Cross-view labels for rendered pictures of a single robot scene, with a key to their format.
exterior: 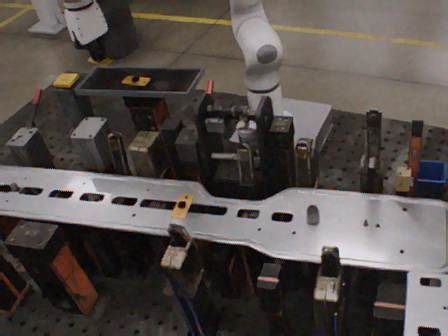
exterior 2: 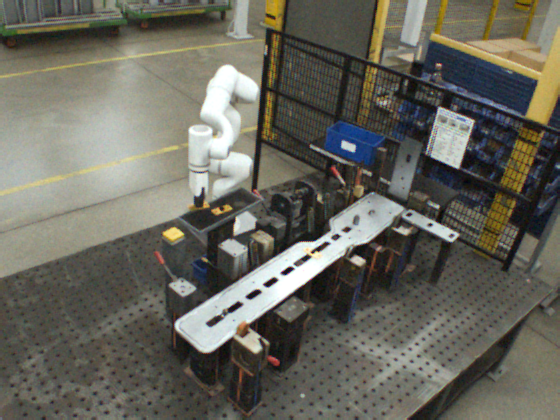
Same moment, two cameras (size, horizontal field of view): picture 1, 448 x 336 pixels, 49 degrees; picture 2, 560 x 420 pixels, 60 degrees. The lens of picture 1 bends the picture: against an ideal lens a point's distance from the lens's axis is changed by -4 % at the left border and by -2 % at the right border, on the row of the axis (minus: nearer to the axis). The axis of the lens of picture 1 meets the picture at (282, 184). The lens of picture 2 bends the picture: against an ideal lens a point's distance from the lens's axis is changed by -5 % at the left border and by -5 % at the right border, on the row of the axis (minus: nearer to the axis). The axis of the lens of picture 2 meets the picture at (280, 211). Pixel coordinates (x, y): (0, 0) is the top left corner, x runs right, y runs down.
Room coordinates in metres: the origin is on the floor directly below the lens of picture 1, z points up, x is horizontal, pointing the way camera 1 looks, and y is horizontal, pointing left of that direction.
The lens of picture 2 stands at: (0.51, 1.96, 2.36)
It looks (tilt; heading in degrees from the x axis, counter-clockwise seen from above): 34 degrees down; 289
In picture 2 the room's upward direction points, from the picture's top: 7 degrees clockwise
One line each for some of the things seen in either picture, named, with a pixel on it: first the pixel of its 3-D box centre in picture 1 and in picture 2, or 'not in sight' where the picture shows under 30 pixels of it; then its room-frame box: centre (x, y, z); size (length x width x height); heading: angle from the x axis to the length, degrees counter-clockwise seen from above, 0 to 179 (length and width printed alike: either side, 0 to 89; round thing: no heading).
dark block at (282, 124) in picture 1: (288, 181); not in sight; (1.06, -0.02, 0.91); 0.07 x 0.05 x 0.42; 162
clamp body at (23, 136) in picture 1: (46, 178); (182, 320); (1.26, 0.77, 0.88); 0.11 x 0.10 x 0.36; 162
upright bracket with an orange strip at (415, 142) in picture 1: (409, 196); (353, 201); (0.90, -0.33, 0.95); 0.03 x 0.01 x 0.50; 72
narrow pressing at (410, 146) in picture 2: not in sight; (404, 168); (0.69, -0.43, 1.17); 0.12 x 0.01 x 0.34; 162
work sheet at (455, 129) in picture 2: not in sight; (449, 137); (0.52, -0.68, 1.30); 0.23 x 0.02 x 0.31; 162
